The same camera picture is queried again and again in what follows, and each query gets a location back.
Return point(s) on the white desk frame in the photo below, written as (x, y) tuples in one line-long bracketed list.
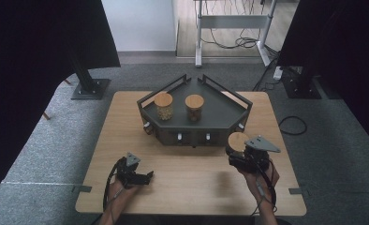
[(232, 22)]

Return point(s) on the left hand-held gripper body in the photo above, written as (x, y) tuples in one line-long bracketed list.
[(128, 175)]

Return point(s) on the black curtain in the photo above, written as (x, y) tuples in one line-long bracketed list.
[(32, 62), (345, 47)]

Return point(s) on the person's right hand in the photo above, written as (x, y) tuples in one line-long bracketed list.
[(257, 182)]

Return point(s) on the person's left hand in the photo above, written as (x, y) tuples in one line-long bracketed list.
[(120, 192)]

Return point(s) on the grey tape strip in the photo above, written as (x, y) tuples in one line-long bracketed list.
[(82, 189), (296, 191)]

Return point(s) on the glass jar of pale seeds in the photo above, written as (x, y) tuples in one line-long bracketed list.
[(164, 108)]

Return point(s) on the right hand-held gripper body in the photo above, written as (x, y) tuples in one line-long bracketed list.
[(259, 156)]

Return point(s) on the white power strip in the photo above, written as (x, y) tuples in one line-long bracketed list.
[(277, 74)]

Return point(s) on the glass jar of brown nuts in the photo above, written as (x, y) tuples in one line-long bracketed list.
[(194, 108)]

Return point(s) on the glass jar with dark red contents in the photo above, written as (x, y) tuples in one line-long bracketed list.
[(238, 142)]

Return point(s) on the black corner shelf rack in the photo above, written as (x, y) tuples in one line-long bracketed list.
[(217, 108)]

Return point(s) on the black metal stand with base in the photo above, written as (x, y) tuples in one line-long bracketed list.
[(301, 89), (90, 89)]

